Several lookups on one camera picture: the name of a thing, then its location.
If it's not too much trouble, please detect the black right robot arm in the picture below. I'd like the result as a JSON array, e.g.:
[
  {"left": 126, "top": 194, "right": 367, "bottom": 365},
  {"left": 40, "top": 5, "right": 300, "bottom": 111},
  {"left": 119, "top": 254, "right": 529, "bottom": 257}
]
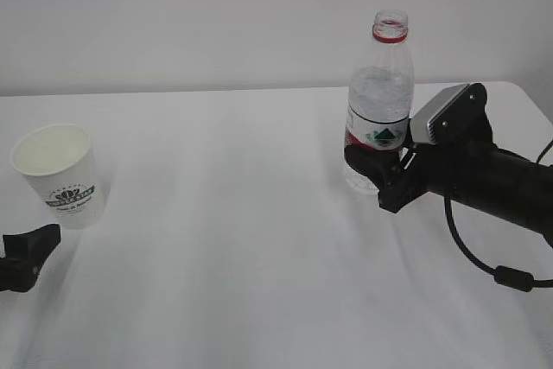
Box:
[{"left": 344, "top": 83, "right": 552, "bottom": 242}]

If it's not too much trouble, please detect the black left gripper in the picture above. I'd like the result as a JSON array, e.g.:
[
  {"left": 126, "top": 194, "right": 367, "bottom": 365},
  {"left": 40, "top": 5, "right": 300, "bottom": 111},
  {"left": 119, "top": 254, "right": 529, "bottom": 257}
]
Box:
[{"left": 0, "top": 224, "right": 61, "bottom": 293}]

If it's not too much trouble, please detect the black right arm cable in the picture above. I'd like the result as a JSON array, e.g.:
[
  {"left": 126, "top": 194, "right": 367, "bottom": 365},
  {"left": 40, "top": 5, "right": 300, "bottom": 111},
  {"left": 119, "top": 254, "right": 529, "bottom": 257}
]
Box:
[{"left": 443, "top": 139, "right": 553, "bottom": 294}]

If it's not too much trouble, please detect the white paper cup green logo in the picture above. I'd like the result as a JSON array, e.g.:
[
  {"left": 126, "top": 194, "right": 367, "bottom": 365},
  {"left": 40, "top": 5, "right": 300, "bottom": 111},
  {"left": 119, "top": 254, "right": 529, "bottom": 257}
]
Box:
[{"left": 10, "top": 124, "right": 105, "bottom": 230}]

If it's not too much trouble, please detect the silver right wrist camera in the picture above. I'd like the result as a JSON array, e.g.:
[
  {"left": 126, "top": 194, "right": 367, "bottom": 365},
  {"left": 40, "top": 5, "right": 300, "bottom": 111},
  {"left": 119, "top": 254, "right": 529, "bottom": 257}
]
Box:
[{"left": 410, "top": 83, "right": 469, "bottom": 145}]

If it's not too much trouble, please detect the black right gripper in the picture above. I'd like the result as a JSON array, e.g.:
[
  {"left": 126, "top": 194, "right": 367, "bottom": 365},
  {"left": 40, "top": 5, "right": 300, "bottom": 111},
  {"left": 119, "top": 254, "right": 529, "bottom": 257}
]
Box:
[{"left": 344, "top": 143, "right": 436, "bottom": 213}]

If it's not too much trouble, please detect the clear water bottle red label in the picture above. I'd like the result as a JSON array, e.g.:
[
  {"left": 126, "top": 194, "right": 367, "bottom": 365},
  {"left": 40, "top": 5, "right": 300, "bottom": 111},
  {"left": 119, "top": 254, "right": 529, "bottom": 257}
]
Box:
[{"left": 343, "top": 9, "right": 415, "bottom": 195}]

